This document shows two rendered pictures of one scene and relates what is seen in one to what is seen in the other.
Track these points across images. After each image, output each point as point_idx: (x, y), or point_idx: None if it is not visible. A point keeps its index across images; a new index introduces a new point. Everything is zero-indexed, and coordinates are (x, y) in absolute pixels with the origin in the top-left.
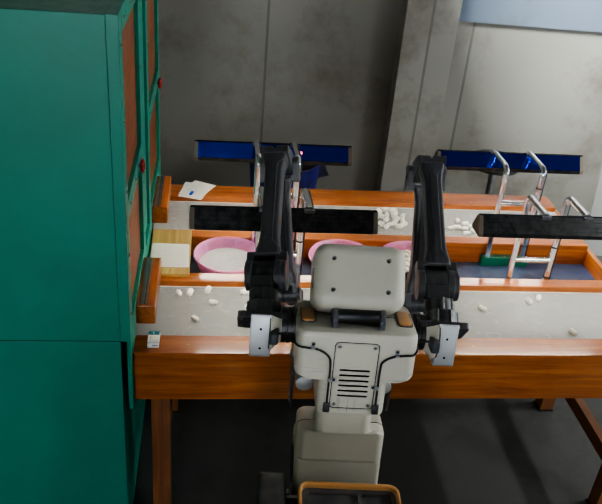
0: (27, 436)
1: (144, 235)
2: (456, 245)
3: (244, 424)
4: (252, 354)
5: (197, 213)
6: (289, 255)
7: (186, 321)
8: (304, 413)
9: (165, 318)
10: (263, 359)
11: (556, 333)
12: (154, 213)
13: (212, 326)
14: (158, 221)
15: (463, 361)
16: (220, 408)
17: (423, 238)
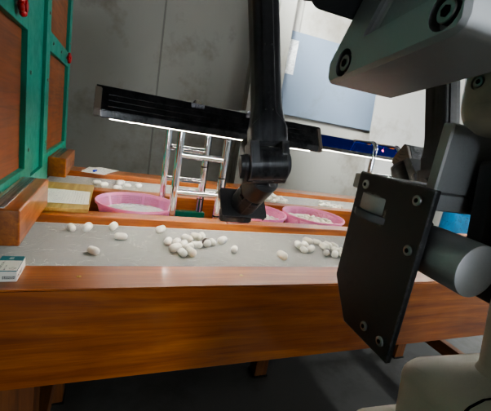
0: None
1: (26, 151)
2: (334, 213)
3: (143, 408)
4: (486, 15)
5: (106, 95)
6: (278, 87)
7: (79, 254)
8: (454, 379)
9: (44, 251)
10: (210, 296)
11: None
12: (50, 164)
13: (121, 259)
14: (55, 174)
15: (442, 290)
16: (115, 391)
17: (455, 87)
